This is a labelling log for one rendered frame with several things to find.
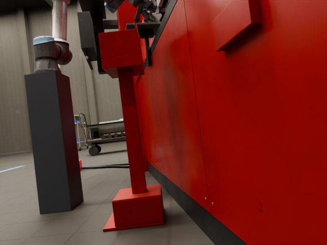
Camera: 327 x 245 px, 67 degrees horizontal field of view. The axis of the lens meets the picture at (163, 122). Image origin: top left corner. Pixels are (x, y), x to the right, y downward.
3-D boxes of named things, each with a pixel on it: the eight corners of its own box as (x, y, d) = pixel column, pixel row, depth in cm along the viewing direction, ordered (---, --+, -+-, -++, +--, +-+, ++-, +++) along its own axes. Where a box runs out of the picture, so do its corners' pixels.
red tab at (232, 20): (215, 51, 57) (212, 21, 57) (224, 51, 57) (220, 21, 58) (251, 23, 42) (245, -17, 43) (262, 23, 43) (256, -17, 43)
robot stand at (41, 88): (39, 214, 136) (24, 75, 138) (55, 203, 154) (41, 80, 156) (71, 211, 135) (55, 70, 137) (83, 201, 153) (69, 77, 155)
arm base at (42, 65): (27, 75, 139) (26, 57, 139) (42, 79, 154) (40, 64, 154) (54, 71, 138) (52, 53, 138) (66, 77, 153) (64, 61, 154)
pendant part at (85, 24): (87, 61, 283) (83, 30, 284) (98, 61, 285) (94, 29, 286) (81, 48, 239) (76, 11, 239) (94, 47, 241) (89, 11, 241)
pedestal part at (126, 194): (112, 214, 121) (109, 190, 121) (163, 208, 121) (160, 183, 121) (102, 232, 101) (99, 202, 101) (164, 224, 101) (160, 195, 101)
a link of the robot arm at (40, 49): (29, 58, 142) (27, 35, 142) (45, 63, 155) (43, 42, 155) (48, 55, 139) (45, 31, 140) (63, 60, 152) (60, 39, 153)
